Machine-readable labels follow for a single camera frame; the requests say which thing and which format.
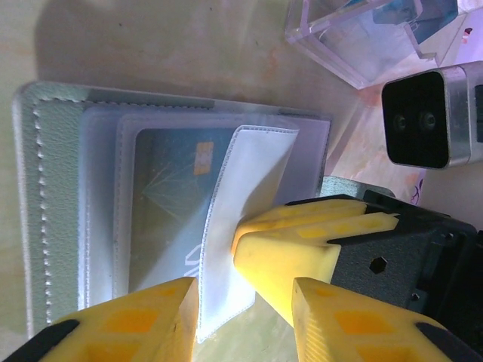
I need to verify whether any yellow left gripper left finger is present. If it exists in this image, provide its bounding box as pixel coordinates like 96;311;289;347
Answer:
0;276;200;362

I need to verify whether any clear acrylic card box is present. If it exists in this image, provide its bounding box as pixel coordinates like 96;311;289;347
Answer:
285;0;460;91

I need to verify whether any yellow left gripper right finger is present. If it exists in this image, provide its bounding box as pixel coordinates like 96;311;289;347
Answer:
292;276;483;362

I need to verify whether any green leather card holder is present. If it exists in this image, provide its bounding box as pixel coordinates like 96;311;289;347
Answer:
11;79;397;340

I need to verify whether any blue VIP credit card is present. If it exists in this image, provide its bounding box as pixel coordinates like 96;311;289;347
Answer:
134;127;242;293
371;0;460;43

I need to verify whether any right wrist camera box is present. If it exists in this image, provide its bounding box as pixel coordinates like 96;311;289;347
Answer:
380;60;483;171

